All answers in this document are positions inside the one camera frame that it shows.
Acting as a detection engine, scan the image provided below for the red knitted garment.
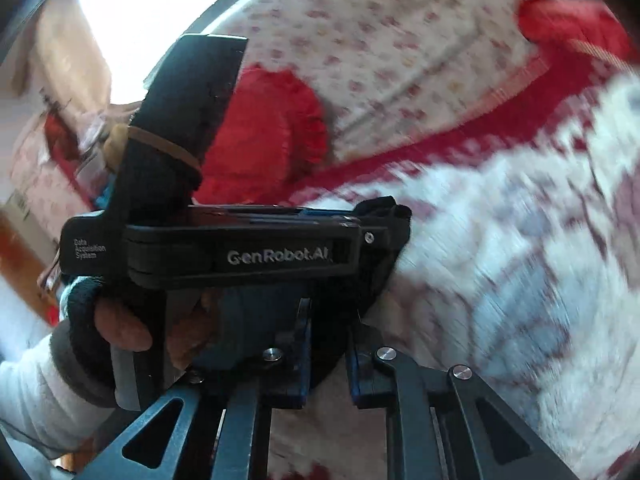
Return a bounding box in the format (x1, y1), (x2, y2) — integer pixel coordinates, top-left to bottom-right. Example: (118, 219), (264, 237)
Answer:
(192, 65), (328, 206)

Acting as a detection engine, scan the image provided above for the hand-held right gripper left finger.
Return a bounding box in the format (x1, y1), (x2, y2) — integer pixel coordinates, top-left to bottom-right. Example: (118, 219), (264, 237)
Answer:
(75, 297), (313, 480)

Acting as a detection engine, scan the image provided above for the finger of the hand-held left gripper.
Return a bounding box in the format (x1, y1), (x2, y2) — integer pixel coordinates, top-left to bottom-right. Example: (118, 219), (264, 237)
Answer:
(125, 222), (392, 292)
(187, 204), (362, 228)

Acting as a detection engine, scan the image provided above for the red white patterned blanket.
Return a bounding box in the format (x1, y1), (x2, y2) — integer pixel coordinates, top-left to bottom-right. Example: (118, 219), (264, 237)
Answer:
(270, 55), (640, 480)

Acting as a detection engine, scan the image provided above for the small red heart cushion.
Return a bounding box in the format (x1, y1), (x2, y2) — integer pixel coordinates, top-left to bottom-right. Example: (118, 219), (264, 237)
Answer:
(517, 0), (636, 81)

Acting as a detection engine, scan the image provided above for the person's left forearm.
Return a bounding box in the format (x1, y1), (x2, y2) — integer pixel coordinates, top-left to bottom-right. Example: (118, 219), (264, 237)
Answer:
(0, 332), (116, 466)

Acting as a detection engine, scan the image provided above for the person's left hand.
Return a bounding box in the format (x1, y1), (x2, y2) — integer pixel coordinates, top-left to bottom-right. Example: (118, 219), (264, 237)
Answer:
(52, 277), (218, 408)

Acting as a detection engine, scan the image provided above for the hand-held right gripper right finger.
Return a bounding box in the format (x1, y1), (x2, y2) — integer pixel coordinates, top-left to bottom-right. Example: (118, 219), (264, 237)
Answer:
(345, 325), (581, 480)

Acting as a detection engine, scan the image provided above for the floral beige bed sheet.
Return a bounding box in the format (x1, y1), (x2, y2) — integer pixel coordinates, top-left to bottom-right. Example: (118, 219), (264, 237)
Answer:
(215, 0), (601, 161)

